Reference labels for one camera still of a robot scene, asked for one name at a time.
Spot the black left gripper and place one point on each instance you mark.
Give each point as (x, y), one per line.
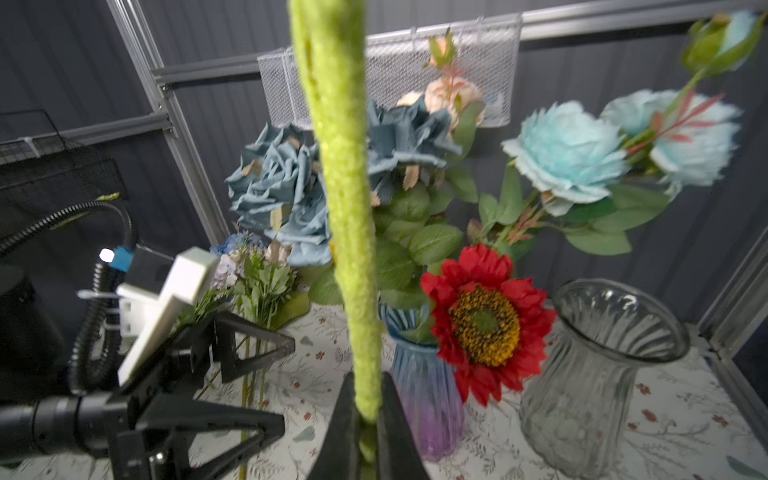
(72, 414)

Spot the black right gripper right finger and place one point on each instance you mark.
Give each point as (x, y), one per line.
(397, 455)

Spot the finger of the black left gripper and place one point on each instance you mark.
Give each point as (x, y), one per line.
(241, 347)

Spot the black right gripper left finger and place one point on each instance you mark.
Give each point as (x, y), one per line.
(339, 457)

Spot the blue purple glass vase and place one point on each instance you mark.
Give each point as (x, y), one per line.
(425, 383)

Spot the pale blue hydrangea stem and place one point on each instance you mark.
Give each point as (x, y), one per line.
(279, 187)

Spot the red sunflower stem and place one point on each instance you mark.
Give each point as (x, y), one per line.
(490, 328)

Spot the clear ribbed glass vase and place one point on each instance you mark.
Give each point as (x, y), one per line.
(574, 412)

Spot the white small flower stem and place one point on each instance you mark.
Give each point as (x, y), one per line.
(329, 42)

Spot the peach pink rose stem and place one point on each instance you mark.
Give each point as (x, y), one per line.
(451, 91)

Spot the light blue flower stem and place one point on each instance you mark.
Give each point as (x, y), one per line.
(594, 178)

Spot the mixed flower bouquet pile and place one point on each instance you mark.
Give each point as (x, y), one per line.
(253, 281)

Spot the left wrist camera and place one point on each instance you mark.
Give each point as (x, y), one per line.
(142, 302)

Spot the black wire wall basket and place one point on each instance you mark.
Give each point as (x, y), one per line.
(43, 171)

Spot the white wire mesh basket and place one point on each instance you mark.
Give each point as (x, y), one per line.
(396, 64)

